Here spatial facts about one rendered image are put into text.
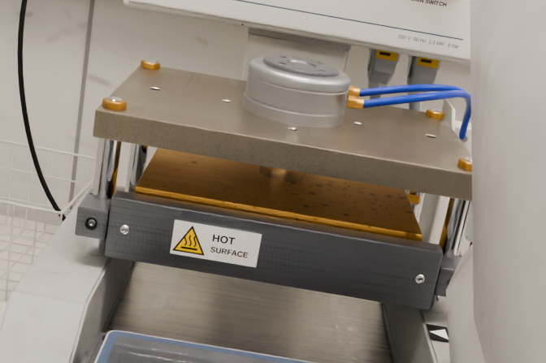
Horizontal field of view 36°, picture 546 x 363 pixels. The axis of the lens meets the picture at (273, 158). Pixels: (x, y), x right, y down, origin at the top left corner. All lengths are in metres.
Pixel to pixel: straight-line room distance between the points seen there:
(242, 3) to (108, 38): 0.50
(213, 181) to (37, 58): 0.69
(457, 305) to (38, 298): 0.40
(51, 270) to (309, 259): 0.18
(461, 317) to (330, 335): 0.52
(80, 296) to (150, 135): 0.12
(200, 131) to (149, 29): 0.66
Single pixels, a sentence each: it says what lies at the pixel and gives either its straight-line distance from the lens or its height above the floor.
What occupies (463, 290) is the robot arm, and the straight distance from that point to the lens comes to 0.20.
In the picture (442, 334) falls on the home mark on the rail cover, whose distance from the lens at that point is 0.60.
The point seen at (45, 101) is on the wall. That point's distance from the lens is 1.29.
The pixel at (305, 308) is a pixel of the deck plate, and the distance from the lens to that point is 0.75.
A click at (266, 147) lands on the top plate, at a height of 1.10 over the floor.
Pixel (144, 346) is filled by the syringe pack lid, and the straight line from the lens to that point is 0.51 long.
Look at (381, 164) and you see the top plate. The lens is 0.58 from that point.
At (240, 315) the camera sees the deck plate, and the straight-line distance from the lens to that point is 0.72.
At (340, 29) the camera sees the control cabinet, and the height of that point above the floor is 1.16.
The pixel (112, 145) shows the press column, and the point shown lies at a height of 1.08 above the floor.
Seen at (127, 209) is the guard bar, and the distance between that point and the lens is 0.58.
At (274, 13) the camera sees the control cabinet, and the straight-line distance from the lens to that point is 0.77.
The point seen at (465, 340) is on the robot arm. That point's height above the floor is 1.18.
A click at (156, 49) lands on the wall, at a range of 1.23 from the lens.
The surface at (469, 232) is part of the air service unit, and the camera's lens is 0.84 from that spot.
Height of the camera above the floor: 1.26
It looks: 16 degrees down
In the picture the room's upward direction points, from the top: 10 degrees clockwise
